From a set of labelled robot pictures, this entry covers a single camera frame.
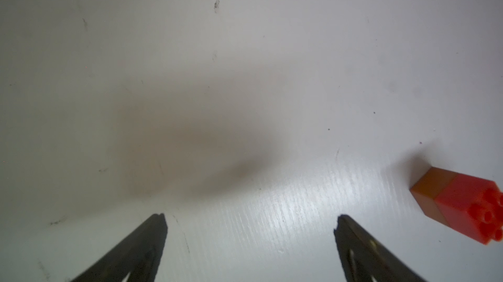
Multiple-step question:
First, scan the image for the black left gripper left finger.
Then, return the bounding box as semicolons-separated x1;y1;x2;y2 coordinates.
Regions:
74;213;168;282

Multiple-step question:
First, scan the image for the orange square lego brick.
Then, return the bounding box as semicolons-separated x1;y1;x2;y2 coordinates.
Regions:
410;167;458;226

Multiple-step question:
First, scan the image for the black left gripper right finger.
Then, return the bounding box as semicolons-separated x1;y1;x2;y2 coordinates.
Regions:
333;215;425;282

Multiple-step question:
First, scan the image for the red small lego brick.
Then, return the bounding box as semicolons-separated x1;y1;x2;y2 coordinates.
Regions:
434;174;502;245

